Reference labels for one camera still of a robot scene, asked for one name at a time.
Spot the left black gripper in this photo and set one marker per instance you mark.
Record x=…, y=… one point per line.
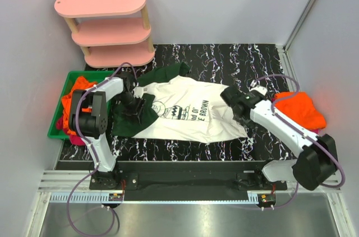
x=139, y=105

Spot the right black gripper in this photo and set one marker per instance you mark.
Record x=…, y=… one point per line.
x=231, y=94

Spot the white and green t-shirt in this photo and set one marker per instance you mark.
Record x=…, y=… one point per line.
x=177, y=107

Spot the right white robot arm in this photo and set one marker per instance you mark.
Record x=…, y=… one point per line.
x=315, y=157

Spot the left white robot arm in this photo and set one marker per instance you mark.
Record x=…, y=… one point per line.
x=88, y=116

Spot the orange t-shirt in bin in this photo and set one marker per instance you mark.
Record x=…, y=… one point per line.
x=81, y=83

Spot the orange folded t-shirt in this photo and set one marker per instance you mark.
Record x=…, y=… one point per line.
x=300, y=108

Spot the magenta t-shirt in bin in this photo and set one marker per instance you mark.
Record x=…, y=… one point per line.
x=74, y=139

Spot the pink three-tier wooden shelf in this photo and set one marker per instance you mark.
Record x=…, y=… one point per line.
x=109, y=32

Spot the magenta folded t-shirt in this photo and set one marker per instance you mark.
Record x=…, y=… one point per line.
x=317, y=131

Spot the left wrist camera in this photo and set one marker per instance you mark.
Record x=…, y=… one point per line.
x=139, y=91

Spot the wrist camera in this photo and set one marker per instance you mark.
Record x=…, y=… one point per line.
x=139, y=91
x=260, y=89

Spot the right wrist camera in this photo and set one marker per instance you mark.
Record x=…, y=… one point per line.
x=260, y=89

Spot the aluminium corner frame post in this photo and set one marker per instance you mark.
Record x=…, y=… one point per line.
x=300, y=22

